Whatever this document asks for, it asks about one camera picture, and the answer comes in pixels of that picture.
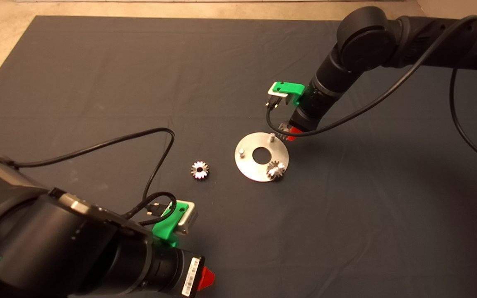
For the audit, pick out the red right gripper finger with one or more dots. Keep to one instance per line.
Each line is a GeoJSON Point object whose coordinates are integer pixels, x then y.
{"type": "Point", "coordinates": [294, 132]}

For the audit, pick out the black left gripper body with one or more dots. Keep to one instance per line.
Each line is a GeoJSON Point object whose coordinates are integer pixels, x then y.
{"type": "Point", "coordinates": [174, 273]}

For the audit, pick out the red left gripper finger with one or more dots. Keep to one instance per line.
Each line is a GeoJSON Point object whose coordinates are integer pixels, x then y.
{"type": "Point", "coordinates": [206, 278]}

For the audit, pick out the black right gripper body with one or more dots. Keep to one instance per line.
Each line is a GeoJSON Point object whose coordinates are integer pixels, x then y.
{"type": "Point", "coordinates": [309, 114]}

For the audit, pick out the small steel planetary gear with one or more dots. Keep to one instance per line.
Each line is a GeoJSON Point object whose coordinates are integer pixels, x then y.
{"type": "Point", "coordinates": [200, 170]}
{"type": "Point", "coordinates": [275, 170]}
{"type": "Point", "coordinates": [283, 129]}

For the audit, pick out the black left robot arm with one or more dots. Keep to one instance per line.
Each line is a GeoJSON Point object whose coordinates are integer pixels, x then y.
{"type": "Point", "coordinates": [48, 248]}

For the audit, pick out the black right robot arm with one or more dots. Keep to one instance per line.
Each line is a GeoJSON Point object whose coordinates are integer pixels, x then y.
{"type": "Point", "coordinates": [367, 37]}

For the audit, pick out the round metal carrier plate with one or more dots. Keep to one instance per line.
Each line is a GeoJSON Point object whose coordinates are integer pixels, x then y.
{"type": "Point", "coordinates": [246, 165]}

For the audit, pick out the dark grey table cloth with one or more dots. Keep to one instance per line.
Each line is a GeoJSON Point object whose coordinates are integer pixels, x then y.
{"type": "Point", "coordinates": [97, 62]}

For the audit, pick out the green right camera mount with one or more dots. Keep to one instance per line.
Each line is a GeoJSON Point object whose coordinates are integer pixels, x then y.
{"type": "Point", "coordinates": [288, 87]}

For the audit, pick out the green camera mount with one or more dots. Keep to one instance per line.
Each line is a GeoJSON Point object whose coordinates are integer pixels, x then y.
{"type": "Point", "coordinates": [168, 227]}
{"type": "Point", "coordinates": [288, 87]}

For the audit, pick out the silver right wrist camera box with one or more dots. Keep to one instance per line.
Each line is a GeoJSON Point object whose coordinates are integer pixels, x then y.
{"type": "Point", "coordinates": [275, 99]}

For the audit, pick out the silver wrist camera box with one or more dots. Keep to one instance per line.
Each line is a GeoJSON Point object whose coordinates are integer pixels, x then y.
{"type": "Point", "coordinates": [189, 217]}
{"type": "Point", "coordinates": [275, 99]}

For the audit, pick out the green left camera mount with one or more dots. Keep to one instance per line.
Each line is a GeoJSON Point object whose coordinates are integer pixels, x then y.
{"type": "Point", "coordinates": [168, 227]}

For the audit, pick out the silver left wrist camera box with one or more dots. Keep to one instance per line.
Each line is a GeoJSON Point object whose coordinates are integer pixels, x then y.
{"type": "Point", "coordinates": [189, 217]}

